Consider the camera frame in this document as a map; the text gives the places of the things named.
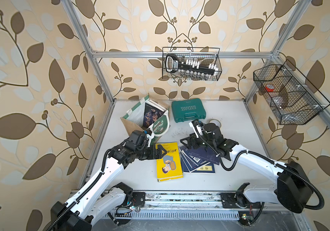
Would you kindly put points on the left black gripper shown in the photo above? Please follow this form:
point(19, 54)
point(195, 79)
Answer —
point(152, 155)

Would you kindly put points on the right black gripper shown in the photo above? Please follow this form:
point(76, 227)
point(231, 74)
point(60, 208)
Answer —
point(190, 138)

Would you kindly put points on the yellow cartoon book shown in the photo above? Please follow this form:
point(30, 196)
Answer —
point(169, 166)

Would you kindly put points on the dark purple illustrated book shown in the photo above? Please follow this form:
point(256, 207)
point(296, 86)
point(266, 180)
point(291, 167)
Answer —
point(151, 115)

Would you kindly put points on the tan book black cover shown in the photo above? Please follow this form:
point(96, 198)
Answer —
point(157, 105)

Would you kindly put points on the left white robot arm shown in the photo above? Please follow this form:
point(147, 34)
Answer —
point(95, 182)

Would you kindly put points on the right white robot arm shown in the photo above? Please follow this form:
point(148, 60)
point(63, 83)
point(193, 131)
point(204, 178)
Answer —
point(290, 186)

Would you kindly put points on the top navy blue book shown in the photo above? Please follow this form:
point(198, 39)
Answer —
point(204, 153)

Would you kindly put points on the navy blue book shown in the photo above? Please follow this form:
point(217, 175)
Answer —
point(191, 164)
point(204, 153)

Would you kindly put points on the bottom navy blue book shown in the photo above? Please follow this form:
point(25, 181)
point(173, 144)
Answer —
point(191, 164)

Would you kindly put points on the green plastic tool case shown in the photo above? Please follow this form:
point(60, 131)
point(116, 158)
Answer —
point(188, 110)

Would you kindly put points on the yellow tape roll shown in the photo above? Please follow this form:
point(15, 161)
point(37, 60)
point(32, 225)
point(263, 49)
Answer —
point(216, 122)

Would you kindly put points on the black socket set holder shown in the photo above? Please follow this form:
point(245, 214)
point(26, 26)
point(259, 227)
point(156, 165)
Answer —
point(173, 65)

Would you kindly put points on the red tape roll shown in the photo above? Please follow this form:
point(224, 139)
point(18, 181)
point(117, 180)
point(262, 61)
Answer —
point(270, 88)

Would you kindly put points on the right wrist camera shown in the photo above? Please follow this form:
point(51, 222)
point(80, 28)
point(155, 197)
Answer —
point(198, 127)

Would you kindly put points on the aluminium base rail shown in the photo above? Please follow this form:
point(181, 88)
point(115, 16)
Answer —
point(167, 205)

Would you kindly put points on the back black wire basket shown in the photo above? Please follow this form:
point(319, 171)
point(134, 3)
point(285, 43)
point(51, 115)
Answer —
point(204, 55)

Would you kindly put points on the side black wire basket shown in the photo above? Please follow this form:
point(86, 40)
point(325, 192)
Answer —
point(296, 99)

